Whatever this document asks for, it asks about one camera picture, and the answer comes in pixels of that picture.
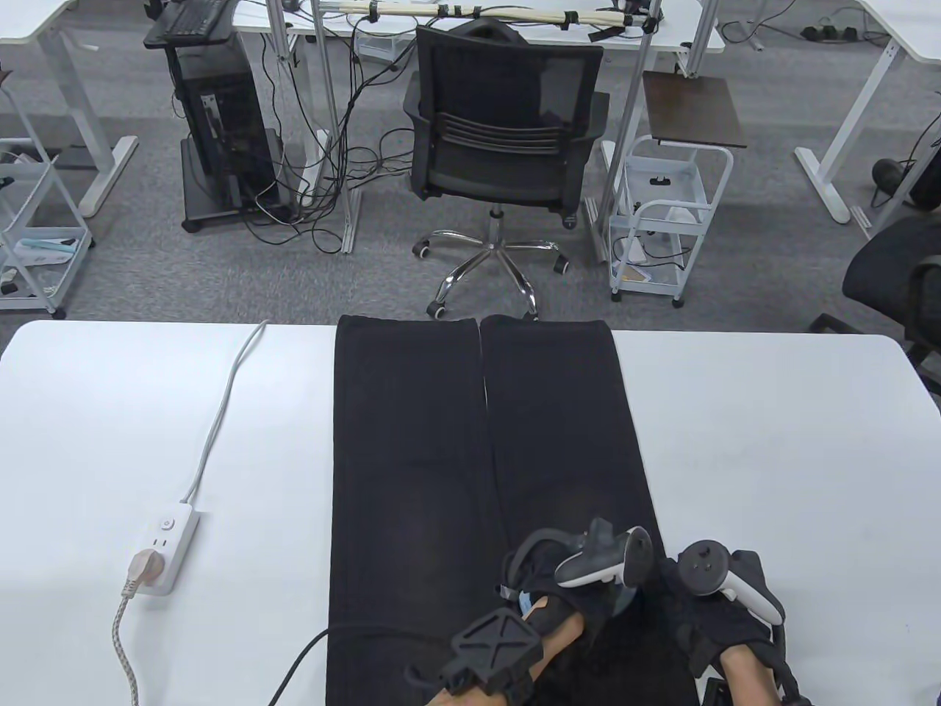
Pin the teal tool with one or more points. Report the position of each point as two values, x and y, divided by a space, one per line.
48 245

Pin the black padded chair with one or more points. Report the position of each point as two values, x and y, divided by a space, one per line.
882 265

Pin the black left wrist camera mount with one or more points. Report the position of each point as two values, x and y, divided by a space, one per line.
496 647

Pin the grey white left controller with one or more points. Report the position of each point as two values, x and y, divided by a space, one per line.
588 566

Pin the yellow card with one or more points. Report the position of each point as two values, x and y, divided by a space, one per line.
637 274

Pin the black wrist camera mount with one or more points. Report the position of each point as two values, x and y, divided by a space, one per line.
496 647
717 695

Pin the black round object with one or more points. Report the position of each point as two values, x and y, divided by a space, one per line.
887 173

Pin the black trousers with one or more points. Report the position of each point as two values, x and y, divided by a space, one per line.
412 441

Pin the black mesh office chair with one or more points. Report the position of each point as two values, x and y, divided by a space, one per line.
500 169

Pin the grey white right controller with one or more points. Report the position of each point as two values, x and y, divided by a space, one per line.
702 570

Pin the white desk with panel legs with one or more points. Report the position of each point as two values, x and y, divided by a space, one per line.
29 18

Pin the grey white controller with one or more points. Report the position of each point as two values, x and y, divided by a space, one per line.
702 570
588 566

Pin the black floor power strip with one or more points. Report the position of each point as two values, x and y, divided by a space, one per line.
831 33

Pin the person's left forearm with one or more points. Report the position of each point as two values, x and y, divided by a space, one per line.
544 651

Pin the person's right hand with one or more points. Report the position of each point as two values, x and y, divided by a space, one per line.
713 625

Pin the person's left hand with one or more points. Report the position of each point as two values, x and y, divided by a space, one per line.
581 599

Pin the white metal utility cart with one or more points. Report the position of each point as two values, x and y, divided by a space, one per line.
680 184
44 254

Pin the black keyboard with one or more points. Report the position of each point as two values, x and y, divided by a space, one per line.
192 16

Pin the black rolling computer stand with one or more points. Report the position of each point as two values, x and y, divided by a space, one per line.
209 209

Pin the white desk with slanted legs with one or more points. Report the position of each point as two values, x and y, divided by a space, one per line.
911 22

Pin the black computer tower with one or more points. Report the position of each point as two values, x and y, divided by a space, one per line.
235 110

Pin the white table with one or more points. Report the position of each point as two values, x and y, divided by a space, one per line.
772 441

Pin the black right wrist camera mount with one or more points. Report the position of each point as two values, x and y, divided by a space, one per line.
717 695

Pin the dark brown wooden board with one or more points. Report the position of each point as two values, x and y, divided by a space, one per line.
695 110

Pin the white power strip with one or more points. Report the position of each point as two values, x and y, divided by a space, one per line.
173 533

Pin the light blue electric iron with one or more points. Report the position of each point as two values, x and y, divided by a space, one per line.
623 597

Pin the person's right forearm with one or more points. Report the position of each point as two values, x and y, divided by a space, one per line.
750 676

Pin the long white desk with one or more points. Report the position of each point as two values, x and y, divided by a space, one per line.
684 26

